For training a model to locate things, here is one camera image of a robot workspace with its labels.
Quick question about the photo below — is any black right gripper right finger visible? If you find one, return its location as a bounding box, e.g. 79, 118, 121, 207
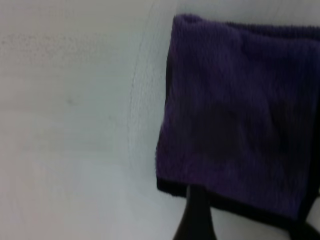
287, 216, 320, 240

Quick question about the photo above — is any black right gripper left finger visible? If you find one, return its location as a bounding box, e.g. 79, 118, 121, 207
173, 186, 217, 240

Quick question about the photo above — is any purple microfiber cloth black trim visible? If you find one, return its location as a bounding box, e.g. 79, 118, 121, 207
155, 13, 320, 223

